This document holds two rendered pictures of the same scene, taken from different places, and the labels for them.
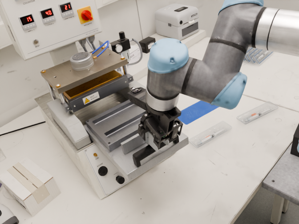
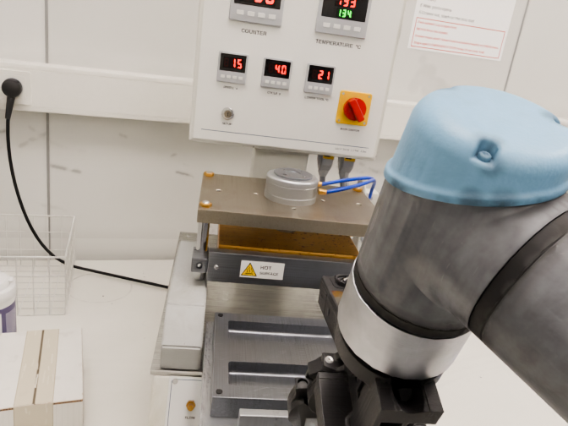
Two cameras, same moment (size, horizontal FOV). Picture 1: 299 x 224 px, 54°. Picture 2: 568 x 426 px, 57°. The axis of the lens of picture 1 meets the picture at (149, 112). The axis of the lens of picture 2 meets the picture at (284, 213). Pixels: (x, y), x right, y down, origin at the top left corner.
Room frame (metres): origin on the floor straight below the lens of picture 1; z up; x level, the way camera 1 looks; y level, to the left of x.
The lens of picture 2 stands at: (0.27, -0.06, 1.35)
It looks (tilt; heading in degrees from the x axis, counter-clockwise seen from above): 19 degrees down; 21
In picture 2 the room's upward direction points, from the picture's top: 8 degrees clockwise
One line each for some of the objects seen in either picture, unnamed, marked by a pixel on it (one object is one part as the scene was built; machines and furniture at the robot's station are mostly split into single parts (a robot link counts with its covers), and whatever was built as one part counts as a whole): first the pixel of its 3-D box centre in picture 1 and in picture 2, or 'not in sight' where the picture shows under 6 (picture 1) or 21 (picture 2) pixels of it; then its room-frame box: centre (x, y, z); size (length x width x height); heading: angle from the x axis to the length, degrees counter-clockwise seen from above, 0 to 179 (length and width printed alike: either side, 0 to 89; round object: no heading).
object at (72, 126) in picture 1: (67, 122); (188, 297); (0.86, 0.29, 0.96); 0.25 x 0.05 x 0.07; 29
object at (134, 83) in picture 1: (133, 90); not in sight; (0.99, 0.05, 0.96); 0.26 x 0.05 x 0.07; 29
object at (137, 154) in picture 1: (156, 147); not in sight; (0.62, 0.00, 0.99); 0.15 x 0.02 x 0.04; 119
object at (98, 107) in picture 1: (92, 102); (272, 292); (1.02, 0.22, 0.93); 0.46 x 0.35 x 0.01; 29
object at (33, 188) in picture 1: (29, 185); (39, 388); (0.75, 0.47, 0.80); 0.19 x 0.13 x 0.09; 41
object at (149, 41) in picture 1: (147, 45); not in sight; (1.73, -0.06, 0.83); 0.09 x 0.06 x 0.07; 129
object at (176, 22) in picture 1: (177, 21); not in sight; (1.92, -0.29, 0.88); 0.25 x 0.20 x 0.17; 35
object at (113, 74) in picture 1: (88, 74); (291, 224); (0.99, 0.20, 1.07); 0.22 x 0.17 x 0.10; 119
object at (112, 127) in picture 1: (123, 121); (297, 362); (0.78, 0.09, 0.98); 0.20 x 0.17 x 0.03; 119
